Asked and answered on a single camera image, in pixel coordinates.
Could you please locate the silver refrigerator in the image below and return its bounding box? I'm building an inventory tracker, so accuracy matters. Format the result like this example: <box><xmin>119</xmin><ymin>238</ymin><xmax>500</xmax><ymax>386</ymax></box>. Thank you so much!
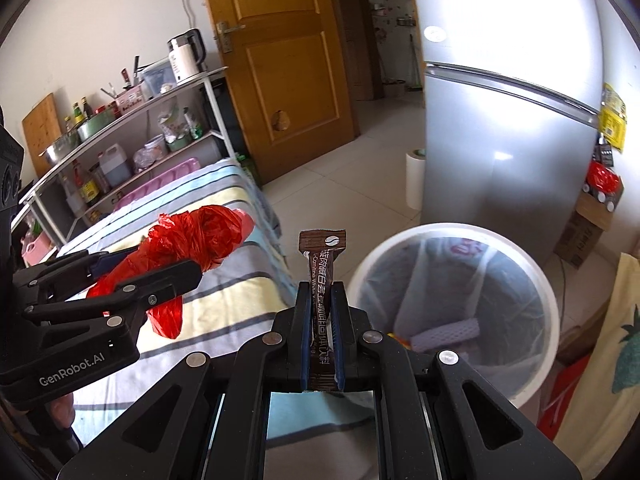
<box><xmin>406</xmin><ymin>0</ymin><xmax>629</xmax><ymax>267</ymax></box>

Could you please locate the white foam net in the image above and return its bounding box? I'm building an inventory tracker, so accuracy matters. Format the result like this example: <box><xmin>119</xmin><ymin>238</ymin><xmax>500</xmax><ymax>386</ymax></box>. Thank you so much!
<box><xmin>409</xmin><ymin>318</ymin><xmax>480</xmax><ymax>352</ymax></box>

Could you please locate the white paper roll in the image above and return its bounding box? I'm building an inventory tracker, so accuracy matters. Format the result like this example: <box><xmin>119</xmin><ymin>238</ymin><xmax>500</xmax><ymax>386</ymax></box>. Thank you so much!
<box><xmin>406</xmin><ymin>148</ymin><xmax>425</xmax><ymax>211</ymax></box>

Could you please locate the clear storage box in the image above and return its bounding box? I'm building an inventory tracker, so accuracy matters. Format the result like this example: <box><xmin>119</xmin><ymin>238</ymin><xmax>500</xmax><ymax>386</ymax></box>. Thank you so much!
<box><xmin>141</xmin><ymin>58</ymin><xmax>177</xmax><ymax>99</ymax></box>

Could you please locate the brown coffee stick sachet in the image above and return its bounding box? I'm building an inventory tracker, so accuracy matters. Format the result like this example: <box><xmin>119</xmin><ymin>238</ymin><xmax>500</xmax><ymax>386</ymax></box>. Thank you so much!
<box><xmin>298</xmin><ymin>229</ymin><xmax>347</xmax><ymax>392</ymax></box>

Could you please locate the red plastic bag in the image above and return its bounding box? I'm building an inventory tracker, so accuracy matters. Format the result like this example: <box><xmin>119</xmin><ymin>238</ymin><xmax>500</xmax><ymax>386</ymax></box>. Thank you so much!
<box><xmin>86</xmin><ymin>204</ymin><xmax>256</xmax><ymax>340</ymax></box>

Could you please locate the steel basin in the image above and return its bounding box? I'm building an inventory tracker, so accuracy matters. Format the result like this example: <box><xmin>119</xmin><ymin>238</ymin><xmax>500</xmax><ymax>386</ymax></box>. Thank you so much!
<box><xmin>39</xmin><ymin>130</ymin><xmax>80</xmax><ymax>166</ymax></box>

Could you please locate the cardboard box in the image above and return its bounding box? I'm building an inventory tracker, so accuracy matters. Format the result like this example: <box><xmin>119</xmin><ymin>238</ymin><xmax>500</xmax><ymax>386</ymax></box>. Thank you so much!
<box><xmin>553</xmin><ymin>188</ymin><xmax>624</xmax><ymax>269</ymax></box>

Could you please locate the pink plastic tray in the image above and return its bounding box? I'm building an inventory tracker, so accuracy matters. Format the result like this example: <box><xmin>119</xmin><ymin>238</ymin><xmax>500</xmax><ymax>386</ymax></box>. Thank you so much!
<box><xmin>114</xmin><ymin>157</ymin><xmax>201</xmax><ymax>210</ymax></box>

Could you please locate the green bottle on floor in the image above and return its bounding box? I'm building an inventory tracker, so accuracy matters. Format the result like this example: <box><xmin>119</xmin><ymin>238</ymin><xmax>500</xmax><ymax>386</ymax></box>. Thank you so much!
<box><xmin>236</xmin><ymin>153</ymin><xmax>262</xmax><ymax>188</ymax></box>

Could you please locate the person's left hand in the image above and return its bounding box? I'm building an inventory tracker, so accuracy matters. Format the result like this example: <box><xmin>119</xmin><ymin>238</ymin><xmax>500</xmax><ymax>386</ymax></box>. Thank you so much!
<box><xmin>48</xmin><ymin>393</ymin><xmax>75</xmax><ymax>429</ymax></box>

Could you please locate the white trash bin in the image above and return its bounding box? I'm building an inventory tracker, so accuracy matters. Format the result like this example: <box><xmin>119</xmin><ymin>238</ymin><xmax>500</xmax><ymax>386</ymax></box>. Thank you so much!
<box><xmin>347</xmin><ymin>223</ymin><xmax>560</xmax><ymax>408</ymax></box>

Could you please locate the wooden door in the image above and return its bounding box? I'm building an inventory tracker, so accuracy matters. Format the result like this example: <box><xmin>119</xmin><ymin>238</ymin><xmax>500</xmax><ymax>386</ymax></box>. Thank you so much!
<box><xmin>206</xmin><ymin>0</ymin><xmax>359</xmax><ymax>182</ymax></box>

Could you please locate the striped tablecloth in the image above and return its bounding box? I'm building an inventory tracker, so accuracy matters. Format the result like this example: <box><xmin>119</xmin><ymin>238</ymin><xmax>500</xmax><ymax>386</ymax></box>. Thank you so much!
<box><xmin>64</xmin><ymin>162</ymin><xmax>378</xmax><ymax>479</ymax></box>

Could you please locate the white oil jug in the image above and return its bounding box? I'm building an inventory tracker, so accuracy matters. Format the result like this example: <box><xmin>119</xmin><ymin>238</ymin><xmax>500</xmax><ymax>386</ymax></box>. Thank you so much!
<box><xmin>99</xmin><ymin>143</ymin><xmax>132</xmax><ymax>188</ymax></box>

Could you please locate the pink utensil basket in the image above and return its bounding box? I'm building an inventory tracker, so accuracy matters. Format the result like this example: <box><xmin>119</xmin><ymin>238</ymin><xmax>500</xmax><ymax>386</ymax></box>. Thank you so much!
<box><xmin>115</xmin><ymin>84</ymin><xmax>145</xmax><ymax>115</ymax></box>

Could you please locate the red bag on box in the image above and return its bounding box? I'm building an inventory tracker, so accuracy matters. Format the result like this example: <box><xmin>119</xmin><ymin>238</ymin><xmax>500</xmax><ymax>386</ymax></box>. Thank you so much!
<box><xmin>582</xmin><ymin>160</ymin><xmax>620</xmax><ymax>203</ymax></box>

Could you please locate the white electric kettle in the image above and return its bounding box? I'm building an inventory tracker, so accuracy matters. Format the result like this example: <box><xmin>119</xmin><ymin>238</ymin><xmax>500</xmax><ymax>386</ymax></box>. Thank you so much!
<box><xmin>167</xmin><ymin>28</ymin><xmax>206</xmax><ymax>84</ymax></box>

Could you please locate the wooden cutting board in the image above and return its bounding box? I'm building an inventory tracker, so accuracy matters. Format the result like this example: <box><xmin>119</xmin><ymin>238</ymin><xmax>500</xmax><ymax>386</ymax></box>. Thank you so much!
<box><xmin>22</xmin><ymin>93</ymin><xmax>62</xmax><ymax>178</ymax></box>

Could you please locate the yellow pineapple cloth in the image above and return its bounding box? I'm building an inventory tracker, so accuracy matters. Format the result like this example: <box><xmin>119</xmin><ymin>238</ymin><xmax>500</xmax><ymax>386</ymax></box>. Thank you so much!
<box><xmin>554</xmin><ymin>254</ymin><xmax>639</xmax><ymax>479</ymax></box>

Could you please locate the soy sauce bottle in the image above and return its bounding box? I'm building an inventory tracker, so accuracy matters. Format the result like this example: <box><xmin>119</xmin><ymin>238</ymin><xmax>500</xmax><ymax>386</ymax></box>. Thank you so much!
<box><xmin>73</xmin><ymin>159</ymin><xmax>100</xmax><ymax>207</ymax></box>

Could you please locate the yellow fridge sticker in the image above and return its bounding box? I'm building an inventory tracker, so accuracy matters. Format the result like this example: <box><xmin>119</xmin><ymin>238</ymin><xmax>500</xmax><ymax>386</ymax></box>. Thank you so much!
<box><xmin>599</xmin><ymin>84</ymin><xmax>627</xmax><ymax>152</ymax></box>

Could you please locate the white metal shelf rack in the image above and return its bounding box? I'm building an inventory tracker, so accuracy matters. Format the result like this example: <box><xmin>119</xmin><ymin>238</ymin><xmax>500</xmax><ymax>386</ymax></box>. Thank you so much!
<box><xmin>11</xmin><ymin>68</ymin><xmax>234</xmax><ymax>250</ymax></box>

